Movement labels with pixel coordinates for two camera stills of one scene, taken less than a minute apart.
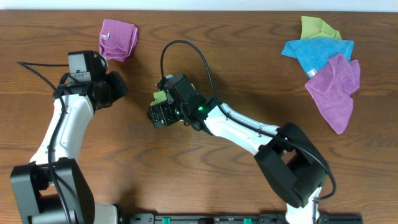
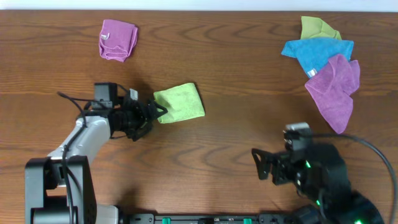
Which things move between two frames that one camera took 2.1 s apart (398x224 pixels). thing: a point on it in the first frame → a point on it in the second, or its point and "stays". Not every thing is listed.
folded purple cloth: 117,39 stays
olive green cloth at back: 316,28 stays
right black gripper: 163,109 → 280,160
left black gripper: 121,87 → 145,120
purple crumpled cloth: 333,88 stays
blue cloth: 313,53 stays
